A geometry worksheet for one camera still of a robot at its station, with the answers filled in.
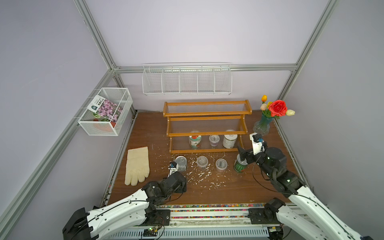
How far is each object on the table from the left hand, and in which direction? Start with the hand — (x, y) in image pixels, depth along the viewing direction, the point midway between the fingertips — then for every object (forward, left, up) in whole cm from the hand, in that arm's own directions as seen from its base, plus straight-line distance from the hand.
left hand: (180, 182), depth 81 cm
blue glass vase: (+31, -55, +5) cm, 64 cm away
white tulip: (+25, -62, +24) cm, 71 cm away
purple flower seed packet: (+29, +35, +30) cm, 54 cm away
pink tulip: (+30, -49, +25) cm, 62 cm away
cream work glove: (+13, +27, -5) cm, 31 cm away
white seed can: (+21, -31, +5) cm, 38 cm away
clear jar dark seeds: (+11, -13, +1) cm, 17 cm away
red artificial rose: (+22, -50, +32) cm, 63 cm away
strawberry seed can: (+24, -9, +3) cm, 26 cm away
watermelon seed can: (+5, -34, +4) cm, 34 cm away
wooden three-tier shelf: (+38, -18, 0) cm, 42 cm away
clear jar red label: (+8, -24, +1) cm, 25 cm away
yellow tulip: (+37, -51, +25) cm, 68 cm away
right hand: (+11, -35, +19) cm, 41 cm away
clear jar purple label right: (+25, -22, +2) cm, 33 cm away
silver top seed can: (+11, -1, +1) cm, 11 cm away
